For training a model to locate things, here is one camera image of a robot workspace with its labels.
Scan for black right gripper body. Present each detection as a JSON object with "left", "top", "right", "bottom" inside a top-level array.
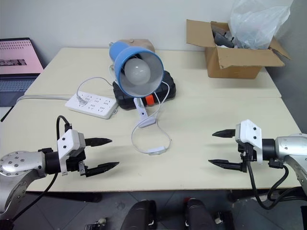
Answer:
[{"left": 237, "top": 142, "right": 258, "bottom": 173}]

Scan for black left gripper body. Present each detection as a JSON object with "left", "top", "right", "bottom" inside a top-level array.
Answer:
[{"left": 66, "top": 150, "right": 88, "bottom": 178}]

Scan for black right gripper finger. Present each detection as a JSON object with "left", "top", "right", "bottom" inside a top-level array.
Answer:
[
  {"left": 208, "top": 159, "right": 244, "bottom": 173},
  {"left": 212, "top": 128, "right": 237, "bottom": 138}
]

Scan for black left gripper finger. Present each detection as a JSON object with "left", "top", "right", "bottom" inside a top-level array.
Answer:
[
  {"left": 84, "top": 161, "right": 120, "bottom": 178},
  {"left": 84, "top": 137, "right": 113, "bottom": 148}
]

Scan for blue desk lamp white clamp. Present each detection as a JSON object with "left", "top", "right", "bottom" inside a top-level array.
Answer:
[{"left": 108, "top": 41, "right": 165, "bottom": 128}]

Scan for white power strip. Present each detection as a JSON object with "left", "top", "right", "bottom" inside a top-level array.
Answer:
[{"left": 65, "top": 90, "right": 119, "bottom": 120}]

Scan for dark rounded shape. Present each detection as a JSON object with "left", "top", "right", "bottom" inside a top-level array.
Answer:
[
  {"left": 183, "top": 197, "right": 218, "bottom": 230},
  {"left": 120, "top": 199, "right": 158, "bottom": 230}
]

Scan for open cardboard box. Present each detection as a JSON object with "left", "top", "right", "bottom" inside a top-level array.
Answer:
[{"left": 186, "top": 19, "right": 292, "bottom": 80}]

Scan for black toolbox orange latch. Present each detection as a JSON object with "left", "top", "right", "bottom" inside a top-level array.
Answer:
[{"left": 112, "top": 70, "right": 177, "bottom": 111}]

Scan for white frosted light bulb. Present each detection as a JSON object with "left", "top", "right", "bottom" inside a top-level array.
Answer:
[{"left": 123, "top": 58, "right": 153, "bottom": 85}]

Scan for grey items in cardboard box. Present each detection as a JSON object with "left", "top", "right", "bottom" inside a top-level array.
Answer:
[{"left": 211, "top": 22, "right": 235, "bottom": 49}]

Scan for beige rounded object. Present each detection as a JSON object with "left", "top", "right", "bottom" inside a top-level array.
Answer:
[{"left": 116, "top": 38, "right": 155, "bottom": 52}]

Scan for clear plastic bag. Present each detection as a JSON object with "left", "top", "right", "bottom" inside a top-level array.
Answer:
[{"left": 229, "top": 0, "right": 294, "bottom": 50}]

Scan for open laptop pink screen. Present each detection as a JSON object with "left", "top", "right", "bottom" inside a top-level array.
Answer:
[{"left": 0, "top": 37, "right": 45, "bottom": 107}]

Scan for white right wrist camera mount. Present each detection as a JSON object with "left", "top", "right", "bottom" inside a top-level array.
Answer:
[{"left": 234, "top": 119, "right": 263, "bottom": 165}]

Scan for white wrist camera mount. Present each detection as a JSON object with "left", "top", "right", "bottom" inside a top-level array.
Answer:
[
  {"left": 234, "top": 119, "right": 263, "bottom": 165},
  {"left": 57, "top": 129, "right": 86, "bottom": 177}
]

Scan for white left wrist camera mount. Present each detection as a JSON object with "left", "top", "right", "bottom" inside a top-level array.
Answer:
[{"left": 57, "top": 129, "right": 86, "bottom": 177}]

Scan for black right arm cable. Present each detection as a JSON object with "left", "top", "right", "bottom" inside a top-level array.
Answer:
[{"left": 245, "top": 159, "right": 307, "bottom": 210}]

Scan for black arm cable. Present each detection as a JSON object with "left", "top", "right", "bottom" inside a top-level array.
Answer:
[
  {"left": 245, "top": 159, "right": 307, "bottom": 210},
  {"left": 0, "top": 115, "right": 73, "bottom": 230}
]

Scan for thin white lamp cord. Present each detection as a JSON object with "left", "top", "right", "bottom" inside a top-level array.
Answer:
[{"left": 77, "top": 64, "right": 174, "bottom": 156}]

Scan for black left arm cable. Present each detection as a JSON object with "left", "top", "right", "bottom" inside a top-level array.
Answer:
[{"left": 0, "top": 115, "right": 73, "bottom": 230}]

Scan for white inline cord switch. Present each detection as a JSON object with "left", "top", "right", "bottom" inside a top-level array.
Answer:
[{"left": 147, "top": 146, "right": 168, "bottom": 157}]

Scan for thick white power strip cable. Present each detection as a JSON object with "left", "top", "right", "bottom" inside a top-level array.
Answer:
[{"left": 14, "top": 94, "right": 74, "bottom": 104}]

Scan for thin black cable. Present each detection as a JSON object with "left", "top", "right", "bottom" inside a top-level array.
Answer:
[{"left": 0, "top": 104, "right": 14, "bottom": 123}]

